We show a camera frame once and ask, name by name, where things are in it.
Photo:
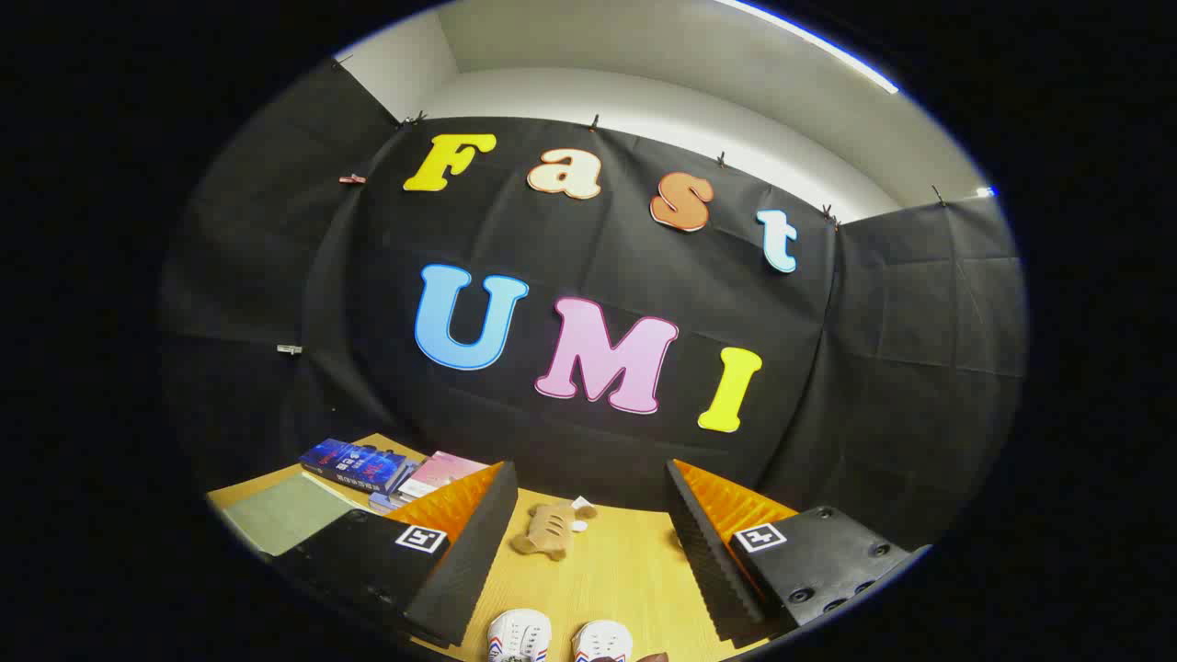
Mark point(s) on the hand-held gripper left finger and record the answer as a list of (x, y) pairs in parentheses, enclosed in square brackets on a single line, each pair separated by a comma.
[(478, 552)]

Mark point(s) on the white striped canvas shoe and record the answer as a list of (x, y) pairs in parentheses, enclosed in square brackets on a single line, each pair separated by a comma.
[(602, 641), (519, 634)]

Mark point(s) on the dark blue book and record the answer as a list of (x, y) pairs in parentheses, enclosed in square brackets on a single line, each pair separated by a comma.
[(354, 464)]

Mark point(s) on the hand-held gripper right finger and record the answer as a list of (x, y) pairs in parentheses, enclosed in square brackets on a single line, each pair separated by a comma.
[(708, 561)]

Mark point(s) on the beige fabric storage box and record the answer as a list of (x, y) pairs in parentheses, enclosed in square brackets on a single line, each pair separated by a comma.
[(285, 515)]

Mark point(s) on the pink cover book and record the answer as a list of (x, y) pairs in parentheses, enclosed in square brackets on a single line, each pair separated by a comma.
[(441, 471)]

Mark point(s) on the wooden clothes peg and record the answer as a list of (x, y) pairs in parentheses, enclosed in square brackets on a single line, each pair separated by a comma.
[(351, 178)]

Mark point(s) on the light blue book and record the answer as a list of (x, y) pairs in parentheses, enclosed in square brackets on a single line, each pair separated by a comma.
[(386, 503)]

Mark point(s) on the brown plush toy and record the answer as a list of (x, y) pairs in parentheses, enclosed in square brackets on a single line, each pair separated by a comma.
[(550, 531)]

